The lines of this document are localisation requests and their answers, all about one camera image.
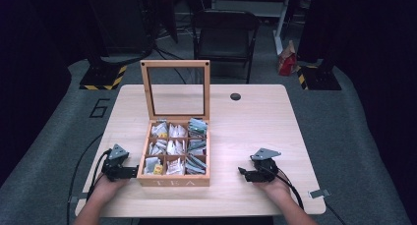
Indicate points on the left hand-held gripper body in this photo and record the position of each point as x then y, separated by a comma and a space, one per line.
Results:
114, 161

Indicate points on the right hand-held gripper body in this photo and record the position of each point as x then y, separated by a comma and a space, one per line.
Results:
266, 164

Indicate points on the wooden tea box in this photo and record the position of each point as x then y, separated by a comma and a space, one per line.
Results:
178, 146

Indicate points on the person's right hand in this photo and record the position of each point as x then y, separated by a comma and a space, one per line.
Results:
273, 189

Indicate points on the person's left hand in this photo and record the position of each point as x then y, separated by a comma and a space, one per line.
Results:
106, 187

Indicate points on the yellow tea bag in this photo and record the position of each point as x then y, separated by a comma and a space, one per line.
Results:
163, 135
158, 169

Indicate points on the pile of white tea bags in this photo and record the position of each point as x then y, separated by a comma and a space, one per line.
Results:
168, 148

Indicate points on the pile of teal tea bags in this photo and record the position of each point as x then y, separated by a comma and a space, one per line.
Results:
196, 146

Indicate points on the black table grommet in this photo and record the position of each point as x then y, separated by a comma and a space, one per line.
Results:
235, 96

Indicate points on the hazard striped stand base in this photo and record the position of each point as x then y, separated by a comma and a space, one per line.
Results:
318, 77
103, 77

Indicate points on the red paper bag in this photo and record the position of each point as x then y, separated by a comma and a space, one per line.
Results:
287, 61

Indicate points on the black folding chair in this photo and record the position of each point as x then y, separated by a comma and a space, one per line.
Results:
224, 38

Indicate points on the dark curtain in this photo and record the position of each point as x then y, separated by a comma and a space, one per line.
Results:
377, 54

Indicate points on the grey metal table bracket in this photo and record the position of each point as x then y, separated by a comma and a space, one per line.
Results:
77, 198
319, 194

